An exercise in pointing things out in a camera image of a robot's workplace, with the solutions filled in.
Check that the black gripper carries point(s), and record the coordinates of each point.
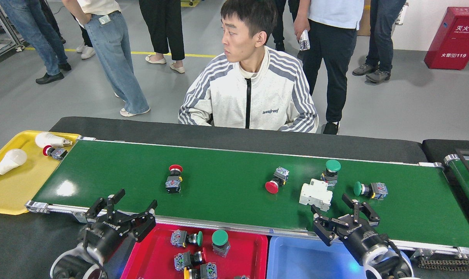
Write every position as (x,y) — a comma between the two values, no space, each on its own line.
(362,242)
(102,240)

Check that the brown cardboard box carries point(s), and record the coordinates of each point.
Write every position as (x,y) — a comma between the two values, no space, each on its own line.
(363,21)

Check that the white light bulb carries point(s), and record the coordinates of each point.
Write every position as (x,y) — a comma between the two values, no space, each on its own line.
(48,139)
(13,159)

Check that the white flask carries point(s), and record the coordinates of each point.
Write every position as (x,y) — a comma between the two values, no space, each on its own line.
(402,14)

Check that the yellow push button switch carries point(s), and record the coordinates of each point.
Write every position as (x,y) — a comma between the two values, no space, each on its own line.
(208,271)

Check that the red fire extinguisher cabinet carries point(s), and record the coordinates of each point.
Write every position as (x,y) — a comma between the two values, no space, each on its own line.
(455,42)

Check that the white circuit breaker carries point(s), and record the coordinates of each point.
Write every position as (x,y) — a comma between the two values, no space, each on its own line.
(316,195)

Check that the wide green conveyor belt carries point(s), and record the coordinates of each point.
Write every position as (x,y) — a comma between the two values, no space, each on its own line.
(226,186)

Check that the clear water bottle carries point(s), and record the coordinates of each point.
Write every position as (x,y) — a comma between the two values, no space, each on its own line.
(304,40)

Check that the yellow plastic tray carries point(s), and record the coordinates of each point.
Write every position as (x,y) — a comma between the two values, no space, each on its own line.
(13,193)

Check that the seated person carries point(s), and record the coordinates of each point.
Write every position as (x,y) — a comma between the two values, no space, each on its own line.
(257,97)

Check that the blue plastic tray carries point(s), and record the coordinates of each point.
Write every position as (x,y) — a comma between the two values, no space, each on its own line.
(304,259)

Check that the standing person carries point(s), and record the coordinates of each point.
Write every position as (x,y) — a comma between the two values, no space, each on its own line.
(331,50)
(29,31)
(110,50)
(385,35)
(88,52)
(161,23)

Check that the red plastic tray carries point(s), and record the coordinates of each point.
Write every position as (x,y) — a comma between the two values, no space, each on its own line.
(250,255)

